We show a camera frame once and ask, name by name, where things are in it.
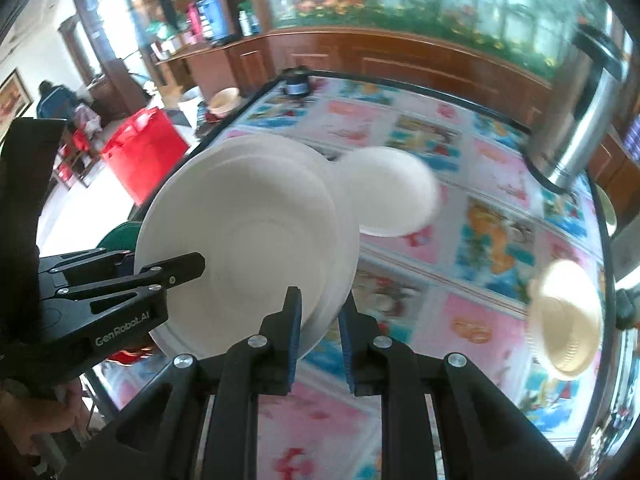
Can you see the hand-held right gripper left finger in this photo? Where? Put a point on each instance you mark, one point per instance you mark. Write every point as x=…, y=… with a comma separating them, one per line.
x=296, y=332

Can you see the small black jar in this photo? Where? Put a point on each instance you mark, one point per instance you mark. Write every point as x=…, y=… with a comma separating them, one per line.
x=296, y=82

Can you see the white bottle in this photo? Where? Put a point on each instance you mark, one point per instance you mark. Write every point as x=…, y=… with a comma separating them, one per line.
x=244, y=22

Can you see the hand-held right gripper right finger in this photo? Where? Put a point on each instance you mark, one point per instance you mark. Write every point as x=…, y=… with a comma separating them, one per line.
x=347, y=355

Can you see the blue jug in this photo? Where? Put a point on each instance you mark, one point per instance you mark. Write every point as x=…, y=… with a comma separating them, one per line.
x=210, y=17

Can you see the cream round container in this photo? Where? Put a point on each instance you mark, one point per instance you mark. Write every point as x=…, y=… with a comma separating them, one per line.
x=225, y=102

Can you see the green round stool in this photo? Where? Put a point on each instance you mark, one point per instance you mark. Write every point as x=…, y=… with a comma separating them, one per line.
x=120, y=240

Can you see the white bucket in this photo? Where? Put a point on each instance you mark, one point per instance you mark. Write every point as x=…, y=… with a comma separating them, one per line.
x=191, y=107

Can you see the framed picture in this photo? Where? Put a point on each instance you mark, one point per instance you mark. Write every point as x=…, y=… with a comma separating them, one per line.
x=15, y=95

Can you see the wooden cabinet with flower mural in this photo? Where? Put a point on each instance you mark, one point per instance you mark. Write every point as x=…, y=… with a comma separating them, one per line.
x=400, y=60

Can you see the stainless steel thermos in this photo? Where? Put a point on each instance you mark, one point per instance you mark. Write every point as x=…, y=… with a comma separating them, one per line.
x=580, y=120

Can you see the person's left hand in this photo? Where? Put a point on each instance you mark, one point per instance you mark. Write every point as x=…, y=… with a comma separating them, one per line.
x=35, y=417

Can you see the small white bowl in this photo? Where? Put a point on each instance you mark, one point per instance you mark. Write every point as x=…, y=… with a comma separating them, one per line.
x=390, y=190

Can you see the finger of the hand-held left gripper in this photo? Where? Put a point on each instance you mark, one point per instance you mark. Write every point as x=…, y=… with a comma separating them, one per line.
x=180, y=267
x=90, y=262

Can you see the cream patterned bowl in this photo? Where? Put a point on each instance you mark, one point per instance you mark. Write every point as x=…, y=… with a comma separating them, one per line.
x=567, y=320

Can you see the red plastic basket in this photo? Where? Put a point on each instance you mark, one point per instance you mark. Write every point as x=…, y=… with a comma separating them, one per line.
x=145, y=155

